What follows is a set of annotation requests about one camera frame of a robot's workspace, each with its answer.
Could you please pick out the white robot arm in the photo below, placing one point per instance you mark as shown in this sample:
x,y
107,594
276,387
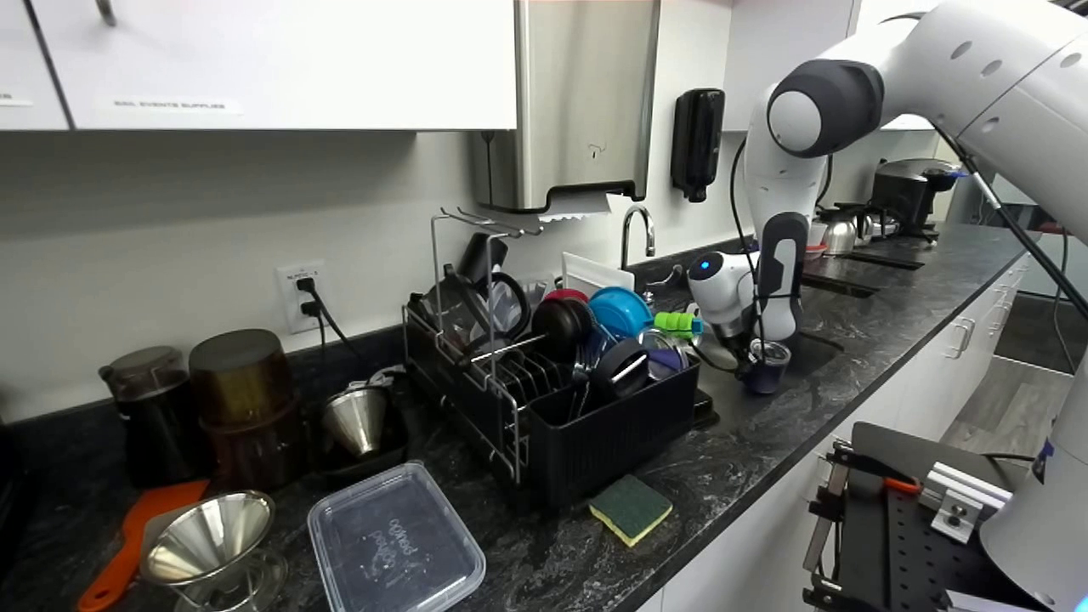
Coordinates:
x,y
998,81

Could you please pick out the chrome sink faucet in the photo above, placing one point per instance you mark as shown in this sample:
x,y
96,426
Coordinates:
x,y
646,231

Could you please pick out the black dish drying rack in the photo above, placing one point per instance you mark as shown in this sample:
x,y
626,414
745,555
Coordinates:
x,y
615,435

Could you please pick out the white plastic container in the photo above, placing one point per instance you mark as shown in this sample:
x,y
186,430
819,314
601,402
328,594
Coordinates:
x,y
597,273

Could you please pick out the teal bowl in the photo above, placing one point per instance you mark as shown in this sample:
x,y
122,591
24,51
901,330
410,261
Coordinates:
x,y
619,312

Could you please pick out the black mug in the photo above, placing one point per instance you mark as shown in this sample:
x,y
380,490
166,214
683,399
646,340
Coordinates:
x,y
480,261

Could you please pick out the stainless paper towel dispenser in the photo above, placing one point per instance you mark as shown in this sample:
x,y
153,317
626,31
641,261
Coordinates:
x,y
578,103

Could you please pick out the small steel pitcher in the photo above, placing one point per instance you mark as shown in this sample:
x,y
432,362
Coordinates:
x,y
361,415

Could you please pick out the green and yellow sponge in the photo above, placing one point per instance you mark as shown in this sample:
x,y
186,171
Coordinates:
x,y
629,508

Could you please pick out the clear plastic container lid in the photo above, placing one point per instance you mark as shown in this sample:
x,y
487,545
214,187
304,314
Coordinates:
x,y
395,545

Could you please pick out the long black counter mat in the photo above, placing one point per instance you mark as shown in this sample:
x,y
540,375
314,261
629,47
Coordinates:
x,y
839,282

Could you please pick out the brown translucent canister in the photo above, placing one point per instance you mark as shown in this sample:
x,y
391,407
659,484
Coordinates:
x,y
242,393

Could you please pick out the wide white upper cabinet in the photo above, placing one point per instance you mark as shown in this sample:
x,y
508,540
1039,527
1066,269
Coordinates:
x,y
285,57

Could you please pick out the white lower cabinets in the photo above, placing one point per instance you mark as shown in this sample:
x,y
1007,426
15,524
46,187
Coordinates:
x,y
906,387

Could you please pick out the black coffee machine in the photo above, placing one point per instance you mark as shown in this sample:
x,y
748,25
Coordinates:
x,y
912,198

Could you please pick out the black canister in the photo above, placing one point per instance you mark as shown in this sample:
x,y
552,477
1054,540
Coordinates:
x,y
153,414

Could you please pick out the steel funnel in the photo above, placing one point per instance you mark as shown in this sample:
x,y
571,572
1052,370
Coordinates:
x,y
208,540

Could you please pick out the robot mounting table with clamps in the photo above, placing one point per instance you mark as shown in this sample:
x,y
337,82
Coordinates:
x,y
897,520

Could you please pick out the black floor mat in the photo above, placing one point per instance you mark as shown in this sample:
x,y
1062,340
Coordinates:
x,y
1039,329

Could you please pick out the narrow white upper cabinet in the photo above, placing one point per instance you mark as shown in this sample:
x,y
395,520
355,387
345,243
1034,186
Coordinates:
x,y
30,70

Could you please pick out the black wall soap dispenser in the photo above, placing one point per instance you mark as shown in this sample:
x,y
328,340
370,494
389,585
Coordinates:
x,y
700,139

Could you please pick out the white wall outlet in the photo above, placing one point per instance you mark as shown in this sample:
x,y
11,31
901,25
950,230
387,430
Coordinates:
x,y
295,299

